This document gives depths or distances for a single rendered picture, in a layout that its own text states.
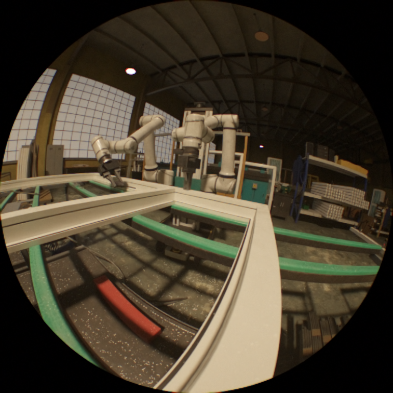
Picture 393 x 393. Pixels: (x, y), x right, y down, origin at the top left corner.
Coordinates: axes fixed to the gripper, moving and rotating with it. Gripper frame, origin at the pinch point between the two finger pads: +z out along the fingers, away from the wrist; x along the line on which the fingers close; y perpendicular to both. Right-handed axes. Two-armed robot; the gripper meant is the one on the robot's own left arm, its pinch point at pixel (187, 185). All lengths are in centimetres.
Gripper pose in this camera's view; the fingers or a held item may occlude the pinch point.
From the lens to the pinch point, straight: 63.0
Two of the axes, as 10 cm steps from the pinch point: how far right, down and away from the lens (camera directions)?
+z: -1.1, 9.7, 2.0
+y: 8.9, 1.9, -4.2
